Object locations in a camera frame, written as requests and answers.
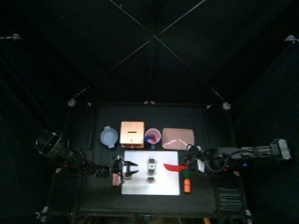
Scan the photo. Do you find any white string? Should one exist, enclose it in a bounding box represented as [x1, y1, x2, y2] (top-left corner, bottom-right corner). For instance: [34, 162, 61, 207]
[163, 138, 192, 148]

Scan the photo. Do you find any wooden box red drawer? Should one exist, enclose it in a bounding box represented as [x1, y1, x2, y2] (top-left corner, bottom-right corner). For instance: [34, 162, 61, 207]
[118, 121, 145, 150]

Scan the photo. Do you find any brown rectangular tray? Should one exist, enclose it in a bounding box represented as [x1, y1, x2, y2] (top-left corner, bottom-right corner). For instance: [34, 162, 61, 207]
[161, 127, 195, 151]

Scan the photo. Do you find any orange toy carrot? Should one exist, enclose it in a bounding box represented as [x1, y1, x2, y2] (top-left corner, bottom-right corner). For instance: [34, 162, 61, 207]
[181, 170, 192, 193]

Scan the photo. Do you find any black sheet white print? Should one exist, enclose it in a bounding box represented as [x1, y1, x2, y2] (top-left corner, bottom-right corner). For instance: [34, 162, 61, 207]
[215, 185, 245, 213]

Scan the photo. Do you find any thin white diagonal cord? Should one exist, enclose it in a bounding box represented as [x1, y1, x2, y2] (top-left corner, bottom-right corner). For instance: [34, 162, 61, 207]
[70, 0, 207, 102]
[108, 0, 228, 105]

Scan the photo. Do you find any grey-blue bowl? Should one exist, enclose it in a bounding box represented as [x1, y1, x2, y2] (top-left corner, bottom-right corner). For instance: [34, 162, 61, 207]
[98, 125, 118, 149]

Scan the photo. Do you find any white cutting board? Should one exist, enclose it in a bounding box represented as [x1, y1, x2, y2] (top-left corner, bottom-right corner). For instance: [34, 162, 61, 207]
[120, 150, 183, 196]

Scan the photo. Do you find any red plastic cup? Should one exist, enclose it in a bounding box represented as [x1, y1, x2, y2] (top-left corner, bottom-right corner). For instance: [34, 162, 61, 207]
[144, 128, 163, 145]

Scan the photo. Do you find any blue stick utensil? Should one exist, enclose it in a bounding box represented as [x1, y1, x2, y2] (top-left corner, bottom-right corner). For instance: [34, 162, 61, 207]
[144, 135, 156, 151]

